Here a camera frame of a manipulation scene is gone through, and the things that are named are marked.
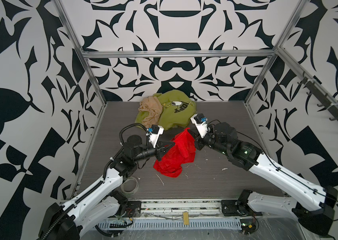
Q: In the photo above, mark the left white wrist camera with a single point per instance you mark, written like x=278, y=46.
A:
x=154, y=133

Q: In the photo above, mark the clear tape roll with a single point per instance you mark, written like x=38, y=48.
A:
x=130, y=187

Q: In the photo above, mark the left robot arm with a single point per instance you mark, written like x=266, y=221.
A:
x=101, y=200

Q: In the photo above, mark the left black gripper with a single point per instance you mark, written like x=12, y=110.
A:
x=161, y=149

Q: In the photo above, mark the black wall hook rack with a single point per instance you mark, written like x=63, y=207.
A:
x=326, y=101

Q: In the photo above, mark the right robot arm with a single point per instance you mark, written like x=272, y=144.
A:
x=310, y=204

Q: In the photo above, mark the white slotted cable duct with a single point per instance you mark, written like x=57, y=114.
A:
x=195, y=224

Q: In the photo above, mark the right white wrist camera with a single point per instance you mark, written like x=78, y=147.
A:
x=200, y=121

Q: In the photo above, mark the red cloth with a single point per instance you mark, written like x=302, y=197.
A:
x=183, y=152

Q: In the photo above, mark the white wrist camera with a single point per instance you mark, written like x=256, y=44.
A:
x=154, y=133
x=200, y=121

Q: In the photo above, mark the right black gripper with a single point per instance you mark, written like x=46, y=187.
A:
x=200, y=144

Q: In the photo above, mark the beige cloth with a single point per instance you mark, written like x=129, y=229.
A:
x=153, y=108

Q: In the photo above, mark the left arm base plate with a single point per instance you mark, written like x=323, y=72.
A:
x=130, y=209

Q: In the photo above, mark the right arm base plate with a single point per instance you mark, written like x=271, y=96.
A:
x=235, y=208

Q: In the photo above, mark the yellow tag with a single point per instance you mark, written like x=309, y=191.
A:
x=185, y=216

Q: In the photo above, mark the small circuit board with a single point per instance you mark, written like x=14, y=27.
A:
x=249, y=226

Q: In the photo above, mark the green printed t-shirt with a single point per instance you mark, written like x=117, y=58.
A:
x=178, y=108

